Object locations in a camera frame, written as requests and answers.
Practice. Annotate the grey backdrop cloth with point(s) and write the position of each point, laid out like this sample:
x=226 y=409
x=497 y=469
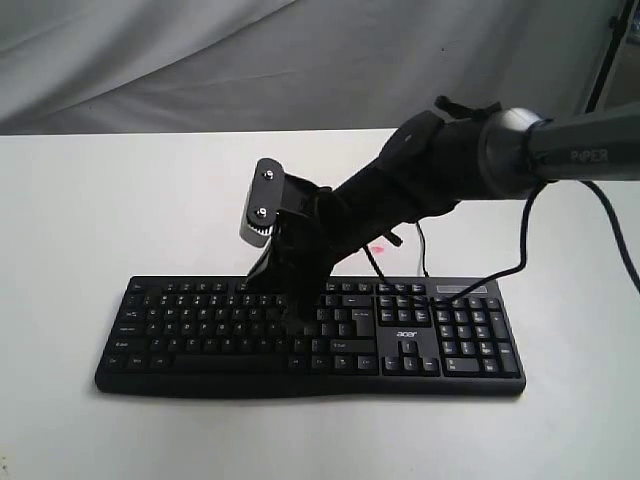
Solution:
x=98 y=67

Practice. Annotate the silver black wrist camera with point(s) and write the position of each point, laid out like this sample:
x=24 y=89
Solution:
x=262 y=202

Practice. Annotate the black tripod stand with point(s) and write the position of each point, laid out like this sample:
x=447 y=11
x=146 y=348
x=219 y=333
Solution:
x=617 y=28

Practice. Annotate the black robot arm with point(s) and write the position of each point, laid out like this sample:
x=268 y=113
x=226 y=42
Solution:
x=431 y=163

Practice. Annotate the black acer keyboard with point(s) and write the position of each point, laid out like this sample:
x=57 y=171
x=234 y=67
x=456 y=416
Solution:
x=216 y=337

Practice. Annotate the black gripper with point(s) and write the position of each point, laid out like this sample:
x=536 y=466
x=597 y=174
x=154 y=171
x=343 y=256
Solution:
x=317 y=227

